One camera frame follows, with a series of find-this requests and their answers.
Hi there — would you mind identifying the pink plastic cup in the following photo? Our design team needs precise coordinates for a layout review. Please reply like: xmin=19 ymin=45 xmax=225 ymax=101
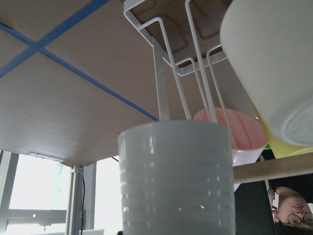
xmin=193 ymin=107 xmax=268 ymax=165

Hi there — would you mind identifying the seated operator in black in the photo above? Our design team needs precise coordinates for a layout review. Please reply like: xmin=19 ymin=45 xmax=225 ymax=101
xmin=268 ymin=177 xmax=313 ymax=235

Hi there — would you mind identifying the pale yellow plastic cup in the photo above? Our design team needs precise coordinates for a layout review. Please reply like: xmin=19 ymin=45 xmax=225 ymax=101
xmin=220 ymin=0 xmax=313 ymax=146

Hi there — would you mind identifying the yellow-green plastic cup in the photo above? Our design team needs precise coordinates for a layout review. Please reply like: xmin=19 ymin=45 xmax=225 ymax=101
xmin=252 ymin=102 xmax=313 ymax=158

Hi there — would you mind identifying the white wire cup rack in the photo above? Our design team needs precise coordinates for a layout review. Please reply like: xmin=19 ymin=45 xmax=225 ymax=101
xmin=123 ymin=0 xmax=313 ymax=184

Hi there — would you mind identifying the grey plastic cup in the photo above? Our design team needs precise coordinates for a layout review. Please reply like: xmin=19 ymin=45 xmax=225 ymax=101
xmin=118 ymin=120 xmax=236 ymax=235

